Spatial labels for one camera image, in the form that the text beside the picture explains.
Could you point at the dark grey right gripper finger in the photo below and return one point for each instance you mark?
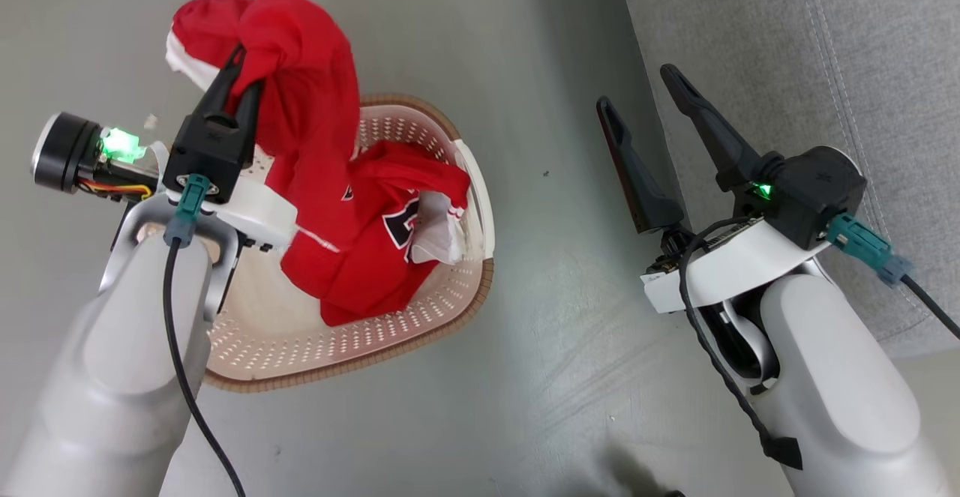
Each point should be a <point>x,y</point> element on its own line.
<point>712,126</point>
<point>641,175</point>

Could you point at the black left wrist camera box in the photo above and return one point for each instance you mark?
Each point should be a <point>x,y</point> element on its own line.
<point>206,156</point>

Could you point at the red sports jersey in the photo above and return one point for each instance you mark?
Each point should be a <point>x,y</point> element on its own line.
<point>315,160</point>

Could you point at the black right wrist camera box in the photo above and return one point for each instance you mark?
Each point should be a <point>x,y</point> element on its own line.
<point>821,186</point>

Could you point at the cream perforated laundry basket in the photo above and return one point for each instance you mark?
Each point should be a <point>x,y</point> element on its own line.
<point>300,339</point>

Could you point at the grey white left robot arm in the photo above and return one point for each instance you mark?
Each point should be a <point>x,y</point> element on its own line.
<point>112,362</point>

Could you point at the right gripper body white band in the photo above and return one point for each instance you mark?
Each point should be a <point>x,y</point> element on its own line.
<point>735,264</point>

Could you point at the grey fabric sofa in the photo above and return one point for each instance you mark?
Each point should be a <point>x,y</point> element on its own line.
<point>825,55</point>

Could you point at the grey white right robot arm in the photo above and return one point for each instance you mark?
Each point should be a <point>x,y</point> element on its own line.
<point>840,384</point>

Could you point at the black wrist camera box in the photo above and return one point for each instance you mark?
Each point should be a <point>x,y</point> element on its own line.
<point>821,186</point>
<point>206,156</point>

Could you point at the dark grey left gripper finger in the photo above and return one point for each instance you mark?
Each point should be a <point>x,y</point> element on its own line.
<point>250,111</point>
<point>219,100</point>

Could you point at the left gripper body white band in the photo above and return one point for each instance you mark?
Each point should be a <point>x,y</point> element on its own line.
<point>259,212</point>

